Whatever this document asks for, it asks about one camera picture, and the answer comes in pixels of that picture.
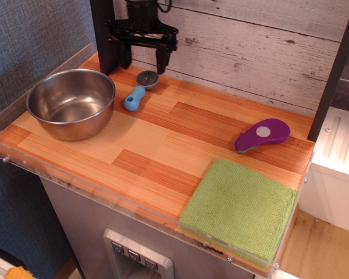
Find purple toy eggplant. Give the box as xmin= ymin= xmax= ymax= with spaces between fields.
xmin=234 ymin=119 xmax=291 ymax=153

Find clear acrylic guard rail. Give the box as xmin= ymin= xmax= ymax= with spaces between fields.
xmin=0 ymin=143 xmax=298 ymax=278

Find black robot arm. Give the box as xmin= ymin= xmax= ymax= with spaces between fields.
xmin=106 ymin=1 xmax=179 ymax=74

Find dark left vertical post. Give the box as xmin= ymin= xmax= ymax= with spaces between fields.
xmin=90 ymin=0 xmax=119 ymax=75

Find grey toy fridge cabinet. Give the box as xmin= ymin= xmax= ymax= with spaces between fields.
xmin=41 ymin=178 xmax=254 ymax=278

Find yellow object bottom left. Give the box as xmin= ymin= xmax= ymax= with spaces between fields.
xmin=4 ymin=266 xmax=34 ymax=279

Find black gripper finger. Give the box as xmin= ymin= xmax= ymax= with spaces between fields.
xmin=156 ymin=45 xmax=172 ymax=74
xmin=116 ymin=41 xmax=132 ymax=69

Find dark right vertical post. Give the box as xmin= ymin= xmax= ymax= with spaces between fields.
xmin=307 ymin=20 xmax=349 ymax=142

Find silver dispenser button panel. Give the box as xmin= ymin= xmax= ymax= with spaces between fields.
xmin=103 ymin=228 xmax=175 ymax=278

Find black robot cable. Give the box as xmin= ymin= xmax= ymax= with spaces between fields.
xmin=156 ymin=0 xmax=173 ymax=14

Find green cloth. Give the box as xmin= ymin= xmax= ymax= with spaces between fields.
xmin=180 ymin=159 xmax=298 ymax=269

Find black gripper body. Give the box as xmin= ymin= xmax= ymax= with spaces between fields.
xmin=106 ymin=5 xmax=178 ymax=52

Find blue handled grey spoon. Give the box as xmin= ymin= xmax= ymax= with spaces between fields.
xmin=123 ymin=70 xmax=159 ymax=112

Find stainless steel bowl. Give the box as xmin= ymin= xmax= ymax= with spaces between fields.
xmin=26 ymin=69 xmax=116 ymax=141

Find dark vertical post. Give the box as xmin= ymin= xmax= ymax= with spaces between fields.
xmin=307 ymin=20 xmax=349 ymax=142
xmin=90 ymin=0 xmax=119 ymax=75

